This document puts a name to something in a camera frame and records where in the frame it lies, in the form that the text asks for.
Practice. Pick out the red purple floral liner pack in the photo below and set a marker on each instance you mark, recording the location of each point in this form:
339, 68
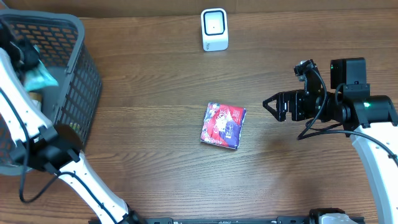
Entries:
222, 125

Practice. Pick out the white barcode scanner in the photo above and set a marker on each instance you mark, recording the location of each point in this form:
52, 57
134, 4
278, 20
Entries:
214, 29

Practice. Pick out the teal wipes packet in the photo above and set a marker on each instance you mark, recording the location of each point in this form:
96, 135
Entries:
36, 74

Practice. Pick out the dark grey plastic basket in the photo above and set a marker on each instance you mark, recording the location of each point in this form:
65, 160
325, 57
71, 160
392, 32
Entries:
60, 39

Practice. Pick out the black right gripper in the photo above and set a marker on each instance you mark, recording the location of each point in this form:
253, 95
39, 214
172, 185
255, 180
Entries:
290, 106

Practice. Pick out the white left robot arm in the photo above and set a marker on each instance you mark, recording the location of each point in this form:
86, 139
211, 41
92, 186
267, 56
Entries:
44, 146

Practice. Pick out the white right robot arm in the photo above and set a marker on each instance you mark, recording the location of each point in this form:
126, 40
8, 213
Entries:
348, 108

